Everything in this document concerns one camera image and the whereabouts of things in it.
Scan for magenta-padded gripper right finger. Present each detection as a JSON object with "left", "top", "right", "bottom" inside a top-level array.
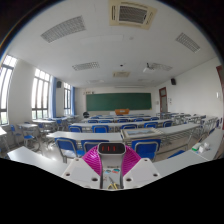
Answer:
[{"left": 121, "top": 148, "right": 163, "bottom": 190}]

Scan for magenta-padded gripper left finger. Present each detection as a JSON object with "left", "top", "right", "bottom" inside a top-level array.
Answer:
[{"left": 60, "top": 148, "right": 103, "bottom": 190}]

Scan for white charger block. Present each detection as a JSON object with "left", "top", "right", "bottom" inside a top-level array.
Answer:
[{"left": 96, "top": 142, "right": 127, "bottom": 190}]

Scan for blue classroom chairs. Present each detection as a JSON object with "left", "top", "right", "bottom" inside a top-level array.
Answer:
[{"left": 9, "top": 114, "right": 221, "bottom": 164}]

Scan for colourful paper cards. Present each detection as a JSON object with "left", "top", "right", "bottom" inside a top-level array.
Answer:
[{"left": 103, "top": 168, "right": 121, "bottom": 175}]

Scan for rows of grey desks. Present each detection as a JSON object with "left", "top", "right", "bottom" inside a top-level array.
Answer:
[{"left": 0, "top": 112, "right": 224, "bottom": 161}]

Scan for shallow grey tray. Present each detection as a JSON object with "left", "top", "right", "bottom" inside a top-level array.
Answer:
[{"left": 121, "top": 127, "right": 164, "bottom": 141}]

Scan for orange lectern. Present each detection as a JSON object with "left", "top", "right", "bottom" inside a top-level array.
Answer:
[{"left": 114, "top": 108, "right": 130, "bottom": 117}]

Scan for blue curtain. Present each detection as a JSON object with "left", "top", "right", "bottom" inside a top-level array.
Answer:
[
  {"left": 70, "top": 86, "right": 76, "bottom": 116},
  {"left": 49, "top": 76, "right": 58, "bottom": 118}
]

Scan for tall window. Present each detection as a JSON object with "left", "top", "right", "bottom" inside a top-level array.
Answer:
[
  {"left": 63, "top": 82, "right": 72, "bottom": 116},
  {"left": 31, "top": 68, "right": 51, "bottom": 120},
  {"left": 0, "top": 54, "right": 18, "bottom": 126}
]

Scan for brown door with window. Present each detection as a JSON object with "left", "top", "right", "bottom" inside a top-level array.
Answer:
[{"left": 158, "top": 86, "right": 168, "bottom": 114}]

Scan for green chalkboard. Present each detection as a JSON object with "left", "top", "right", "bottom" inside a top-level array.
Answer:
[{"left": 85, "top": 92, "right": 153, "bottom": 112}]

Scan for ceiling air conditioner unit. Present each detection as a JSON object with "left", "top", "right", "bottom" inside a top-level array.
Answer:
[
  {"left": 108, "top": 0, "right": 158, "bottom": 30},
  {"left": 112, "top": 70, "right": 131, "bottom": 78}
]

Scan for white ceiling projector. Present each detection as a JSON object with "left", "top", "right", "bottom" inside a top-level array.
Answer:
[{"left": 142, "top": 63, "right": 156, "bottom": 74}]

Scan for plain brown door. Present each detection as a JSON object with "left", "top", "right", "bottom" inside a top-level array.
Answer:
[{"left": 215, "top": 64, "right": 224, "bottom": 101}]

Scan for ceiling light panels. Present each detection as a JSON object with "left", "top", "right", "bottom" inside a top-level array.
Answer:
[{"left": 40, "top": 14, "right": 201, "bottom": 73}]

